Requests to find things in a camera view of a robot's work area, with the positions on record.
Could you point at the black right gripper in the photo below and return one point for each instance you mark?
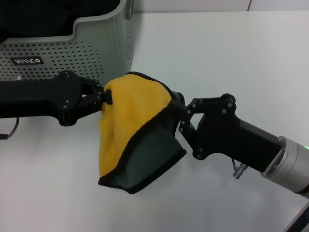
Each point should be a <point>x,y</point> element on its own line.
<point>229,135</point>

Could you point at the yellow and dark green towel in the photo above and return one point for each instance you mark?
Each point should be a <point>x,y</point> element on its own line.
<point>130,116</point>

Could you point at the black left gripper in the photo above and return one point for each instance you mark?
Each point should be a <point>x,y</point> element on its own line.
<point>36,99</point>

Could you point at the grey perforated storage box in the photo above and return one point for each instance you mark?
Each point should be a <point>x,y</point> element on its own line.
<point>101,43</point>

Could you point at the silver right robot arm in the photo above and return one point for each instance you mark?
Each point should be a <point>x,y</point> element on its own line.
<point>289,164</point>

